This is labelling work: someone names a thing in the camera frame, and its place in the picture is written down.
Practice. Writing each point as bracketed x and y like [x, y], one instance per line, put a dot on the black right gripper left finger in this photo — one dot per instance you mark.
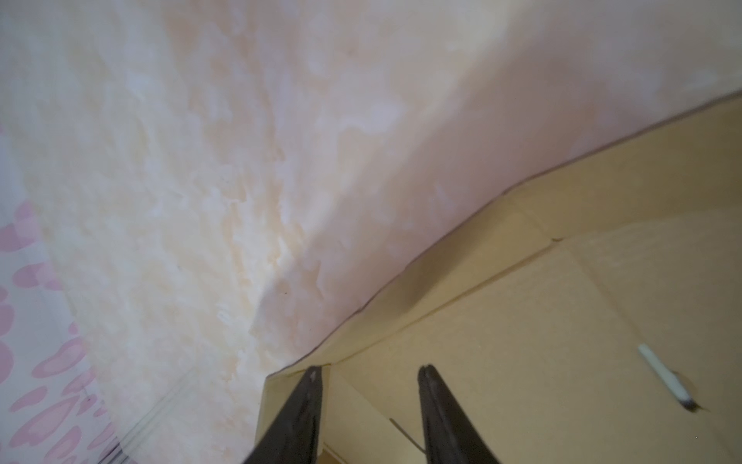
[293, 436]

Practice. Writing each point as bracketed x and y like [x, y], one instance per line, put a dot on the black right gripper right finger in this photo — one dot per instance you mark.
[449, 435]

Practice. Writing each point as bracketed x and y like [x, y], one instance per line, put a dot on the brown cardboard box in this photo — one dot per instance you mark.
[590, 315]

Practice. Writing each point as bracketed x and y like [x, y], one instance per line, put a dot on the left aluminium frame strut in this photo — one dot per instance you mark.
[142, 431]

